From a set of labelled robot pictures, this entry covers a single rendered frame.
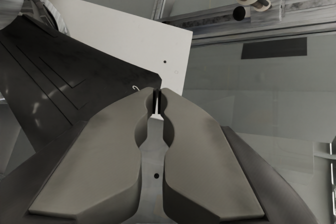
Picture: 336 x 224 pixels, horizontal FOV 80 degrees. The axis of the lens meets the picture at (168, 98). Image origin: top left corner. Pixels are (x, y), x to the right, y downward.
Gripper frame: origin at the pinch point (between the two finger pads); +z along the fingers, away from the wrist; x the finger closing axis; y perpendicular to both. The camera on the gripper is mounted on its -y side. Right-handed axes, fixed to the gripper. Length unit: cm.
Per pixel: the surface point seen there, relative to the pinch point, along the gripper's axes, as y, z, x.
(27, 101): 5.8, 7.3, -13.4
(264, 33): 9, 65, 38
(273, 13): 0, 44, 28
